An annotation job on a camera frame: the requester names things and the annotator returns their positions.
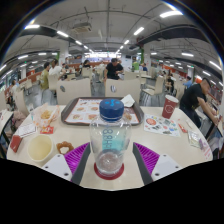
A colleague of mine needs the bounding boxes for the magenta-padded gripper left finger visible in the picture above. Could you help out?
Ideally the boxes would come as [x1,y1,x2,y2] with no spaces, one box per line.
[40,142,92,186]

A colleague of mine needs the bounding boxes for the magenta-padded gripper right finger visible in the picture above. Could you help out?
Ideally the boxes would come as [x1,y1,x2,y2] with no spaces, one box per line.
[132,142,184,186]

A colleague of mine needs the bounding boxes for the clear blue-capped water bottle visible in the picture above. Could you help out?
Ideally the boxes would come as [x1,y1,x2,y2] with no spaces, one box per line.
[89,98,133,178]

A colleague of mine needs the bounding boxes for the flat round red coaster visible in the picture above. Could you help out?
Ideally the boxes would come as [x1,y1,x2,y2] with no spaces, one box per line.
[93,162,125,181]

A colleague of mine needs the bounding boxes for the colourful printed leaflet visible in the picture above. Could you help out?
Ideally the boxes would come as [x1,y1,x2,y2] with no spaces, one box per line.
[143,114,181,138]

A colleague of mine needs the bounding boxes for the small red packet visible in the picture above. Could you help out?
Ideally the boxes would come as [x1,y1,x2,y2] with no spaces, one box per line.
[39,125,55,135]

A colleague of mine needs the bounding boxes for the dark brown food tray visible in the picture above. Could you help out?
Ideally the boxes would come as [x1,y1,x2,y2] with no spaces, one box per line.
[60,96,145,127]

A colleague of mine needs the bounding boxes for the printed paper tray liner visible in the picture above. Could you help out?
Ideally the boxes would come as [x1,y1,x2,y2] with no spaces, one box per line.
[64,98,140,125]

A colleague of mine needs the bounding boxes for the red sachet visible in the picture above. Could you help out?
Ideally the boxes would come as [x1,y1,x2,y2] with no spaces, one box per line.
[178,123,189,134]

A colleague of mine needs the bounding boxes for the clear plastic packet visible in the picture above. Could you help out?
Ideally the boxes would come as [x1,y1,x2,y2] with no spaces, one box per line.
[199,137,213,161]
[187,129,202,149]

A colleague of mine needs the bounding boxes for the clear plastic food bag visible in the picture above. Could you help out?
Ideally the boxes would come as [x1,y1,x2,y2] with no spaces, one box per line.
[33,103,61,129]

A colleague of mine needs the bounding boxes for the red paper cup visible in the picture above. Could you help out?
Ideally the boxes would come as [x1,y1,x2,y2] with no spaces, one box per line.
[161,94,180,120]

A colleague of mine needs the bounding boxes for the white printed card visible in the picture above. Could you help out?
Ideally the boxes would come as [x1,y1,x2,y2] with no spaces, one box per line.
[17,122,37,138]

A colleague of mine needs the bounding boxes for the crumpled white napkin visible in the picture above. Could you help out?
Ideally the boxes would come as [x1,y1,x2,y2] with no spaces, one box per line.
[120,93,136,108]

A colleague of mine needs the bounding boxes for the beige chair with round hole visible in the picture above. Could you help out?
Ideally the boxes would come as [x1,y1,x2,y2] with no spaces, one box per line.
[104,78,142,105]
[55,78,92,106]

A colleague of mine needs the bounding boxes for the pink bag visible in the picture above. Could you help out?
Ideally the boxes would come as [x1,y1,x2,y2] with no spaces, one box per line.
[11,109,28,129]

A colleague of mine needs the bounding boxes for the person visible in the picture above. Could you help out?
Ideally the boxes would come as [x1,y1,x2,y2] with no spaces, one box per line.
[179,77,221,129]
[48,58,66,79]
[39,62,51,91]
[103,57,125,81]
[8,79,20,101]

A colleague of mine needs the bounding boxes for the cream dining table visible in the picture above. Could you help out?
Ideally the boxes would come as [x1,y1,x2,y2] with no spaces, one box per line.
[0,109,14,136]

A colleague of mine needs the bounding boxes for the ceiling air conditioner unit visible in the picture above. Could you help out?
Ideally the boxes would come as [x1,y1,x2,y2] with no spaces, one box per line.
[71,22,93,34]

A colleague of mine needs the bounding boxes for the ceiling lights group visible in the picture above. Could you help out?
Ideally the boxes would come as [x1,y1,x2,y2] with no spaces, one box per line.
[0,9,224,88]

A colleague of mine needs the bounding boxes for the cream mug with brown handle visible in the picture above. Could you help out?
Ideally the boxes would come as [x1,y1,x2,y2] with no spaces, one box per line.
[27,134,75,163]

